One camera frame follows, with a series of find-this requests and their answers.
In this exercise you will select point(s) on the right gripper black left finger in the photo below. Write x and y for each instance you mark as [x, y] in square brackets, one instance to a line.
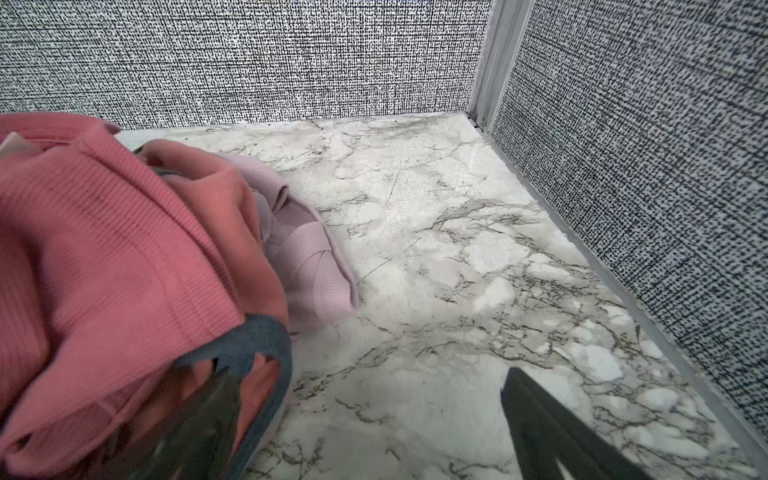
[194, 442]

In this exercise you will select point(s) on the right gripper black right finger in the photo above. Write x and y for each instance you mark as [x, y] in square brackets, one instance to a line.
[551, 442]

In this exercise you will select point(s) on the light pink cloth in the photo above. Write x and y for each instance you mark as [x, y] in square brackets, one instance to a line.
[320, 286]

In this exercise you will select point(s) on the dark pink shirt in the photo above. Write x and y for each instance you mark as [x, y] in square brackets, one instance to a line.
[128, 280]

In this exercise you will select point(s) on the aluminium corner frame post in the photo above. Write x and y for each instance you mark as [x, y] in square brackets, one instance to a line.
[504, 33]

